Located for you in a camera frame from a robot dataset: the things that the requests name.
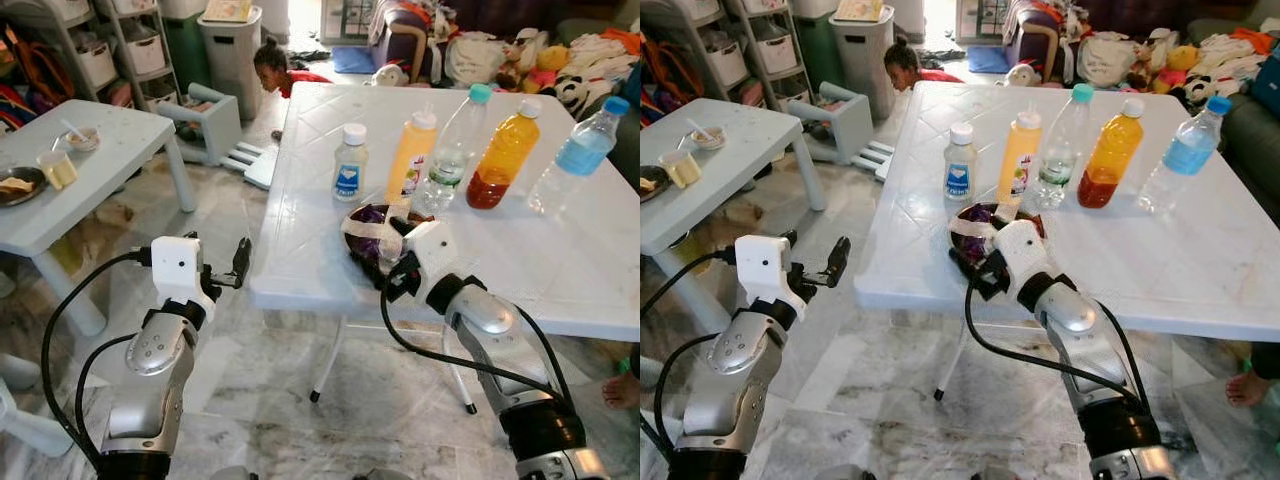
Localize child in red shirt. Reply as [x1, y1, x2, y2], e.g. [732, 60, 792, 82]
[884, 38, 967, 94]
[253, 38, 332, 99]

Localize long black right arm cable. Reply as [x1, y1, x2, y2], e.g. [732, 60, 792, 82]
[963, 282, 1146, 403]
[378, 262, 561, 401]

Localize short black arm cable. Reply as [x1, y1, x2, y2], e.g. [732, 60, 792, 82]
[654, 333, 723, 453]
[74, 333, 137, 466]
[1095, 300, 1153, 409]
[514, 304, 576, 411]

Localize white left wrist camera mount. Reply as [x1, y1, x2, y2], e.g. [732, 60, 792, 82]
[150, 236, 207, 306]
[734, 234, 793, 302]

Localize short black left arm cable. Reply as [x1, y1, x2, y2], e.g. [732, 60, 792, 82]
[74, 333, 137, 466]
[654, 333, 723, 453]

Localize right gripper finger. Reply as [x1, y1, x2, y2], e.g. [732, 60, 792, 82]
[952, 202, 1033, 239]
[343, 230, 399, 273]
[947, 228, 1001, 270]
[348, 204, 429, 241]

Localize small white plastic table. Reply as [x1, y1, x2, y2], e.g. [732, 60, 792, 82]
[640, 98, 829, 336]
[0, 100, 198, 338]

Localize clear cup yellow contents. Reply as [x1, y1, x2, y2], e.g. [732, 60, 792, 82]
[661, 150, 704, 190]
[38, 150, 80, 192]

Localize short black right arm cable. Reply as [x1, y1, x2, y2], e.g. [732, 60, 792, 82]
[514, 304, 576, 411]
[1095, 300, 1153, 409]

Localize white plastic chair leg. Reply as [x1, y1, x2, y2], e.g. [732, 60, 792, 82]
[0, 380, 73, 458]

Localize blue cushion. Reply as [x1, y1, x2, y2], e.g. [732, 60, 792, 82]
[1250, 50, 1280, 117]

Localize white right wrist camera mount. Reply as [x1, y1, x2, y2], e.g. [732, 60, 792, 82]
[404, 220, 462, 287]
[992, 220, 1047, 282]

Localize white storage basket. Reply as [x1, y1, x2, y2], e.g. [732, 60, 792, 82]
[705, 42, 750, 90]
[125, 30, 169, 77]
[75, 40, 119, 90]
[755, 35, 802, 77]

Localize dark green sofa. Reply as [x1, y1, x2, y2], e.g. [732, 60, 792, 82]
[1186, 18, 1280, 223]
[608, 95, 641, 191]

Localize long black left arm cable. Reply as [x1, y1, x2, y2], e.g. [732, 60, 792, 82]
[40, 250, 153, 471]
[640, 250, 739, 463]

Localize grey shelf rack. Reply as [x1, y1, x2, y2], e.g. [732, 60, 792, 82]
[0, 0, 123, 107]
[725, 0, 813, 107]
[640, 0, 752, 103]
[95, 0, 183, 112]

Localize long black arm cable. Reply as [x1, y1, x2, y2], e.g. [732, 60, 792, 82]
[963, 282, 1146, 403]
[378, 262, 561, 401]
[640, 250, 739, 463]
[40, 250, 153, 471]

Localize white slatted plastic rack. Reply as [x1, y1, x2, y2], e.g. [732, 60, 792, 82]
[853, 140, 897, 182]
[222, 142, 280, 192]

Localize water bottle blue label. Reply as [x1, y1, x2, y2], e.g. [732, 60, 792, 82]
[1138, 95, 1234, 216]
[528, 96, 632, 217]

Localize blue floor mat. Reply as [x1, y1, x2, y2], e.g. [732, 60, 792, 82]
[967, 45, 1012, 75]
[332, 45, 380, 77]

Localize orange drink bottle white cap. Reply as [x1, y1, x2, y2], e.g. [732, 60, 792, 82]
[1077, 97, 1147, 210]
[466, 97, 544, 211]

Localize large white plastic table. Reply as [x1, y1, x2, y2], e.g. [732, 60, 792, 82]
[853, 80, 1280, 403]
[248, 82, 641, 416]

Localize clear water bottle teal cap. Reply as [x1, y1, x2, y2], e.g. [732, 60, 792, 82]
[1033, 84, 1096, 211]
[419, 84, 494, 212]

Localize purple chair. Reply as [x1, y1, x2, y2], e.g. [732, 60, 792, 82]
[1003, 5, 1077, 82]
[370, 5, 447, 82]

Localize dark plate with food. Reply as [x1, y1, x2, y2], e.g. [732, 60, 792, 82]
[640, 165, 674, 202]
[0, 166, 47, 209]

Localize person's bare foot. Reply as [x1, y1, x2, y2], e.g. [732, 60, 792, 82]
[1225, 370, 1280, 410]
[603, 372, 641, 412]

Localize yellow juice bottle white cap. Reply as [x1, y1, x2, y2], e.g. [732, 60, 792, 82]
[995, 110, 1044, 207]
[385, 110, 440, 207]

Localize grey plastic bin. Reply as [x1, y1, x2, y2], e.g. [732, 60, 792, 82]
[198, 8, 264, 122]
[830, 8, 897, 122]

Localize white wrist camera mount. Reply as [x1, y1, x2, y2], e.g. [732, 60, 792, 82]
[734, 234, 793, 302]
[404, 220, 462, 287]
[150, 236, 207, 306]
[992, 220, 1047, 282]

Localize pale green plastic stool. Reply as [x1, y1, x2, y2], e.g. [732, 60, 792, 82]
[787, 82, 875, 165]
[158, 83, 244, 167]

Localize green plastic bin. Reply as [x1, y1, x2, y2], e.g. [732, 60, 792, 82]
[795, 12, 842, 92]
[163, 12, 207, 92]

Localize orange bag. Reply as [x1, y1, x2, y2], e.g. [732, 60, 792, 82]
[640, 40, 702, 107]
[0, 25, 77, 112]

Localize small white bottle blue label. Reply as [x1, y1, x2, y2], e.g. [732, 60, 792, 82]
[334, 123, 370, 204]
[943, 122, 979, 202]

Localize white clothes pile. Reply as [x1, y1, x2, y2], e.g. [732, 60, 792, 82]
[570, 35, 633, 83]
[1198, 35, 1263, 83]

